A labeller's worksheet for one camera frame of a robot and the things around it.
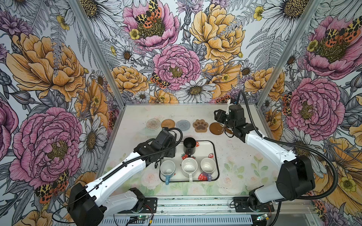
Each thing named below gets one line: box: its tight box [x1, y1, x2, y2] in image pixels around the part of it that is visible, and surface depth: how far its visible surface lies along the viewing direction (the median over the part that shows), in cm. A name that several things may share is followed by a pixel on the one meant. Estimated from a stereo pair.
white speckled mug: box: [181, 157, 198, 183], surface depth 83 cm
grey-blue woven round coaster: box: [175, 119, 191, 132], surface depth 111 cm
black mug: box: [182, 137, 197, 158], surface depth 92 cm
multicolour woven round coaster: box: [146, 118, 161, 131], surface depth 111 cm
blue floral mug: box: [159, 160, 176, 186], surface depth 81 cm
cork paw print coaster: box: [192, 119, 209, 133], surface depth 111 cm
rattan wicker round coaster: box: [160, 118, 176, 130], surface depth 111 cm
